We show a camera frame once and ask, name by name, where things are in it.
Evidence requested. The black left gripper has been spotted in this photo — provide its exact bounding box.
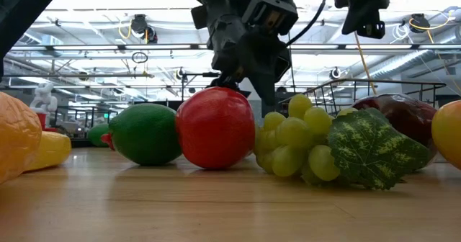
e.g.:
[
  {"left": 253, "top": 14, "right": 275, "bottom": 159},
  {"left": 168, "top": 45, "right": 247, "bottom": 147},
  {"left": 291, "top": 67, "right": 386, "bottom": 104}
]
[{"left": 190, "top": 4, "right": 292, "bottom": 106}]

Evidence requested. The red pomegranate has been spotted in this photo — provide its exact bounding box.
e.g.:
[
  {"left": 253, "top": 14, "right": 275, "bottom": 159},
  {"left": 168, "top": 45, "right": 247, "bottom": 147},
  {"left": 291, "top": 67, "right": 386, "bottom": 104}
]
[{"left": 175, "top": 86, "right": 256, "bottom": 170}]

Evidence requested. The dark red apple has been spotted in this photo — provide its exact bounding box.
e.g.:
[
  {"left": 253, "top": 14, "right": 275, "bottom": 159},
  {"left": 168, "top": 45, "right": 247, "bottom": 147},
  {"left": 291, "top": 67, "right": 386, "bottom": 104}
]
[{"left": 352, "top": 93, "right": 439, "bottom": 171}]

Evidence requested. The red orange mango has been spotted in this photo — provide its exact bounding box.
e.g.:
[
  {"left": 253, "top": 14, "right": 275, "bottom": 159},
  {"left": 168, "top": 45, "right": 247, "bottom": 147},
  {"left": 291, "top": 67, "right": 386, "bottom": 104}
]
[{"left": 431, "top": 99, "right": 461, "bottom": 171}]

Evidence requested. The yellow banana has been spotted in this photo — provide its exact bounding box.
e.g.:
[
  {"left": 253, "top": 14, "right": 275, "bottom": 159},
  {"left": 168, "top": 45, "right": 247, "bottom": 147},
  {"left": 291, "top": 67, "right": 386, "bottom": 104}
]
[{"left": 24, "top": 131, "right": 73, "bottom": 173}]

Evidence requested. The orange yellow oblong fruit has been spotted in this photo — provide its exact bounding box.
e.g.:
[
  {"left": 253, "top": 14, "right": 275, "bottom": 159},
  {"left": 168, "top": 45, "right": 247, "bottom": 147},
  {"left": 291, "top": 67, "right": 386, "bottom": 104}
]
[{"left": 0, "top": 91, "right": 43, "bottom": 185}]

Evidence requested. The green grape bunch with leaf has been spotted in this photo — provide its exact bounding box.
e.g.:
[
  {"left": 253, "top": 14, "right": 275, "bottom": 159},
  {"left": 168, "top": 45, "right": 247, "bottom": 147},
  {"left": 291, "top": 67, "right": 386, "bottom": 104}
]
[{"left": 251, "top": 94, "right": 431, "bottom": 192}]

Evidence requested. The large green lime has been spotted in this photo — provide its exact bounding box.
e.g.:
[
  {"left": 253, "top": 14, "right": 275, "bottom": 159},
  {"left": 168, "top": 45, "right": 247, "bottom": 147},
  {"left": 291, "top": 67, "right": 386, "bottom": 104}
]
[{"left": 107, "top": 102, "right": 183, "bottom": 166}]

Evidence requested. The dark red grape bunch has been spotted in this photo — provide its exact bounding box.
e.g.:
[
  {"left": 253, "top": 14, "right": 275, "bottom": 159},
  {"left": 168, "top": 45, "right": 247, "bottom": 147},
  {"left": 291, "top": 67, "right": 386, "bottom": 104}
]
[{"left": 100, "top": 132, "right": 115, "bottom": 152}]

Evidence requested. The red bin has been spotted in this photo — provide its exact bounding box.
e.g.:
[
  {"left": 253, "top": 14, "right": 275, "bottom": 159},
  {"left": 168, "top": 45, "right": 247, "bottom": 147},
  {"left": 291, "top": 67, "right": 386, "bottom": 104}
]
[{"left": 35, "top": 112, "right": 59, "bottom": 133}]

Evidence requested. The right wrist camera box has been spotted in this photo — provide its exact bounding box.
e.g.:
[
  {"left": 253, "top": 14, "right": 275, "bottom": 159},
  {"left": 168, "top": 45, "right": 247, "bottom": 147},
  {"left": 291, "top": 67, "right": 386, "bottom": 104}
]
[{"left": 341, "top": 4, "right": 386, "bottom": 40}]

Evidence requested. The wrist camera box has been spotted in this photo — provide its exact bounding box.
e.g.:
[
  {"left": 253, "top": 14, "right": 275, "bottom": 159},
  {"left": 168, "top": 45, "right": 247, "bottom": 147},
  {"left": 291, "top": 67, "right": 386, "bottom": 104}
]
[
  {"left": 341, "top": 4, "right": 386, "bottom": 40},
  {"left": 241, "top": 0, "right": 300, "bottom": 37}
]

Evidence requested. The black hanging cable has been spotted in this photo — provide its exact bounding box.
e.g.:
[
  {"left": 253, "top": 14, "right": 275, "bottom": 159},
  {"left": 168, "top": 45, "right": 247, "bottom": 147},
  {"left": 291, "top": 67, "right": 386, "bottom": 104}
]
[{"left": 289, "top": 36, "right": 297, "bottom": 94}]

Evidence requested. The black background frame rig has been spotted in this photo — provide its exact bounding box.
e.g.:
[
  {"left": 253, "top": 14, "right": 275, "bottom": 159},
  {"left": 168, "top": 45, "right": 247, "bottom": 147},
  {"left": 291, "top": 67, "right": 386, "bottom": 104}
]
[{"left": 181, "top": 71, "right": 220, "bottom": 99}]

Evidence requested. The black ceiling cable reel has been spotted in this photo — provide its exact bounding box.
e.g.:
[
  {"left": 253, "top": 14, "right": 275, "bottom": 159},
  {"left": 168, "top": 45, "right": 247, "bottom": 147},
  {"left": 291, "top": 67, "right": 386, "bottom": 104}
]
[
  {"left": 129, "top": 13, "right": 159, "bottom": 45},
  {"left": 408, "top": 13, "right": 432, "bottom": 35}
]

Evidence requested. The yellow hanging cable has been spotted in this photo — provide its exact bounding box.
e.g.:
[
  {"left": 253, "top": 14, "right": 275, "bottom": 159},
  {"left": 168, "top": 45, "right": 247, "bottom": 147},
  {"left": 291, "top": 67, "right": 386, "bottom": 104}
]
[{"left": 354, "top": 31, "right": 377, "bottom": 95}]

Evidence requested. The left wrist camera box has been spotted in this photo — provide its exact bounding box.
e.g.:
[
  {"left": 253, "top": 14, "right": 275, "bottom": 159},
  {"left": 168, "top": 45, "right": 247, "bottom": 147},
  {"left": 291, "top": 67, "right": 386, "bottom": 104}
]
[{"left": 241, "top": 0, "right": 300, "bottom": 37}]

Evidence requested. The silver ventilation duct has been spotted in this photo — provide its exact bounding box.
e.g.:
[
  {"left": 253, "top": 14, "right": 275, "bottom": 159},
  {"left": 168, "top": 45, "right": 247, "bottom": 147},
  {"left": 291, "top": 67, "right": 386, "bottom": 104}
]
[{"left": 351, "top": 25, "right": 461, "bottom": 81}]

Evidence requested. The wire mesh basket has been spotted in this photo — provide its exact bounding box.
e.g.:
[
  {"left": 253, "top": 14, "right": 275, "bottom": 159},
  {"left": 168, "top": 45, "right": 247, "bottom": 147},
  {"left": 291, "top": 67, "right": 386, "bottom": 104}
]
[{"left": 279, "top": 77, "right": 448, "bottom": 109}]

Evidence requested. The black cable loop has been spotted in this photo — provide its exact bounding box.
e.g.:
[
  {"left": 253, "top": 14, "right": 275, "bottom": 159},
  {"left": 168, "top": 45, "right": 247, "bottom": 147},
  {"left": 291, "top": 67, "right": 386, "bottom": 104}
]
[{"left": 130, "top": 51, "right": 149, "bottom": 65}]

